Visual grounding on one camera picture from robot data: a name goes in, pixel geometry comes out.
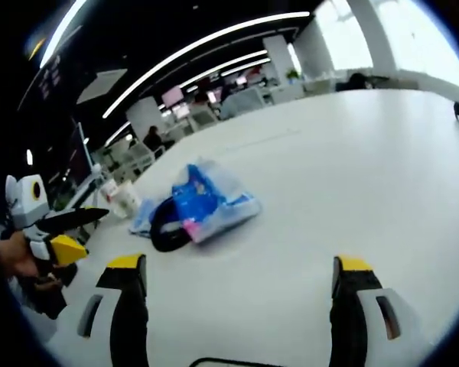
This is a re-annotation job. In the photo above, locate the person's left hand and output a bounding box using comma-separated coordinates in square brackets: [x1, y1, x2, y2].
[0, 232, 40, 278]

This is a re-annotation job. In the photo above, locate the white paper cup green print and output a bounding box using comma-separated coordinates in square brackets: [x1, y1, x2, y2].
[115, 182, 141, 219]

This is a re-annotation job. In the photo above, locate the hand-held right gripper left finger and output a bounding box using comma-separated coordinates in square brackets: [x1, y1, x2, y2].
[71, 252, 151, 367]

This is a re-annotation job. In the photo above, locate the white laptop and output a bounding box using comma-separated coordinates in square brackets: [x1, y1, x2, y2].
[66, 121, 103, 193]

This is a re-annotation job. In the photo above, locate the blue tissue packet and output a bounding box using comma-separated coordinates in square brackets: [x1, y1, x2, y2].
[171, 161, 262, 245]

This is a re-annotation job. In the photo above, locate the pink desktop monitor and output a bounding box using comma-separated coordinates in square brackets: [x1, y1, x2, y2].
[161, 86, 185, 107]

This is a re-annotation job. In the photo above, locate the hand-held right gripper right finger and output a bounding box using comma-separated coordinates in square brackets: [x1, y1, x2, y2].
[328, 255, 405, 367]

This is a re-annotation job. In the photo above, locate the dark bag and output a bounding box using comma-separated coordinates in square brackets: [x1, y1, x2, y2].
[347, 72, 388, 92]

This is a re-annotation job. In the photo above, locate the large hanging monitor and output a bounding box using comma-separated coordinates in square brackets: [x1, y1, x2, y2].
[21, 52, 82, 112]

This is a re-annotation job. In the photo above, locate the clear plastic water bottle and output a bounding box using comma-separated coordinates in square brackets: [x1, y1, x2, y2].
[98, 181, 119, 219]

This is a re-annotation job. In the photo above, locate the ceiling light strip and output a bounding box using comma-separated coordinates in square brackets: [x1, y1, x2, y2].
[102, 11, 311, 119]

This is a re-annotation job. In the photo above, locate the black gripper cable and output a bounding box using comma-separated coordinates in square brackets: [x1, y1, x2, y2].
[190, 345, 262, 367]

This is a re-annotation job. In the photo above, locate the wet wipes pack blue lid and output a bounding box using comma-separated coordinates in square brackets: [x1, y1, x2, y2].
[128, 195, 177, 239]

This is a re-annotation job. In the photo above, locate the white table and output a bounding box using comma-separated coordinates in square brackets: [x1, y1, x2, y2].
[45, 89, 459, 367]

